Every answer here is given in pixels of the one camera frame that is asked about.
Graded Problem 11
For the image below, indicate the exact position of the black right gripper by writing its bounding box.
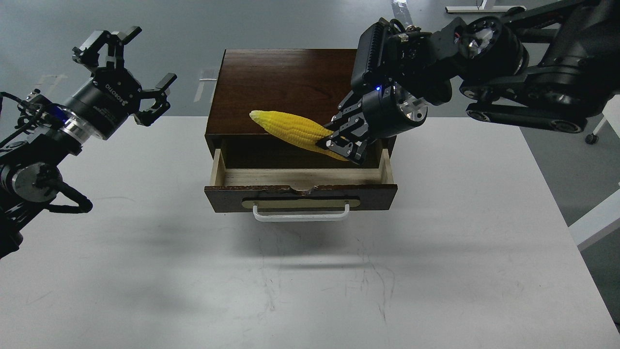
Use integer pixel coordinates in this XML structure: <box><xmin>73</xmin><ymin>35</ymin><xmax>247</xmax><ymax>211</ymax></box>
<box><xmin>316</xmin><ymin>83</ymin><xmax>429</xmax><ymax>165</ymax></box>

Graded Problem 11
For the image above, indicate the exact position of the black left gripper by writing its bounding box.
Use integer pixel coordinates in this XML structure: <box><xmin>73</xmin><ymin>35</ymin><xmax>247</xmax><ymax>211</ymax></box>
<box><xmin>63</xmin><ymin>26</ymin><xmax>177</xmax><ymax>141</ymax></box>

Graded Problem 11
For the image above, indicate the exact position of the yellow corn cob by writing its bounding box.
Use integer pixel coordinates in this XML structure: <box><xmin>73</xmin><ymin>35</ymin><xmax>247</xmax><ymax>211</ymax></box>
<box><xmin>249</xmin><ymin>110</ymin><xmax>347</xmax><ymax>161</ymax></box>

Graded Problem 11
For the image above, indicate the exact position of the wooden drawer with white handle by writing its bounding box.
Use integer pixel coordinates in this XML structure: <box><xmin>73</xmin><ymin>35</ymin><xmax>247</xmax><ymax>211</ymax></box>
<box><xmin>204</xmin><ymin>149</ymin><xmax>398</xmax><ymax>222</ymax></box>

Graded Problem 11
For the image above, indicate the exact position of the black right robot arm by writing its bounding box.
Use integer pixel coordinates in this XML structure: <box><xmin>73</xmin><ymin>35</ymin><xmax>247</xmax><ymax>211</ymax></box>
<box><xmin>316</xmin><ymin>0</ymin><xmax>620</xmax><ymax>165</ymax></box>

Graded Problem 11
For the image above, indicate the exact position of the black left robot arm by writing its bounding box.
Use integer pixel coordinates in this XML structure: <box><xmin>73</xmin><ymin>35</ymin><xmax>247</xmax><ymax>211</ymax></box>
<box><xmin>0</xmin><ymin>26</ymin><xmax>177</xmax><ymax>257</ymax></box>

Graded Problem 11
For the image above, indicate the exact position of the dark wooden drawer cabinet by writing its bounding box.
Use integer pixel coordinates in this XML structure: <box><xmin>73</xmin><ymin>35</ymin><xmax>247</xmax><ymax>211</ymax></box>
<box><xmin>204</xmin><ymin>48</ymin><xmax>396</xmax><ymax>172</ymax></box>

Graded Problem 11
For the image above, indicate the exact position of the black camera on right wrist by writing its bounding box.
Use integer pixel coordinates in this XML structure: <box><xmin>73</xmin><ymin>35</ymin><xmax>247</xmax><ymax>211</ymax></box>
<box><xmin>351</xmin><ymin>18</ymin><xmax>405</xmax><ymax>96</ymax></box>

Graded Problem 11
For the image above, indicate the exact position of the white desk frame base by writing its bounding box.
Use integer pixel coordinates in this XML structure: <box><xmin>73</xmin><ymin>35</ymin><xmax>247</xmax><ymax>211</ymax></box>
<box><xmin>444</xmin><ymin>3</ymin><xmax>527</xmax><ymax>14</ymax></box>

